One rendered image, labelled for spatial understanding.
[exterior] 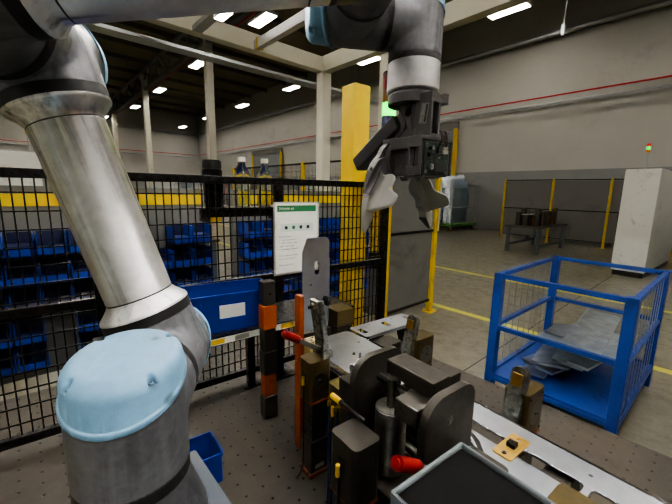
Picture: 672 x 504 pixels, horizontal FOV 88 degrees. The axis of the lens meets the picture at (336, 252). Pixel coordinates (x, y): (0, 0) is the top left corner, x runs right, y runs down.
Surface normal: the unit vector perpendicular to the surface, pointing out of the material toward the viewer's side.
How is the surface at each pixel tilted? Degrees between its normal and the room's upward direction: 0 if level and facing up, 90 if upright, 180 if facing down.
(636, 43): 90
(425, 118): 90
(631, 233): 90
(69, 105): 124
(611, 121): 90
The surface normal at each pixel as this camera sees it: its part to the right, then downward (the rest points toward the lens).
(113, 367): 0.04, -0.95
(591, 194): -0.75, 0.10
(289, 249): 0.60, 0.14
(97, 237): 0.16, 0.18
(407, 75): -0.41, 0.15
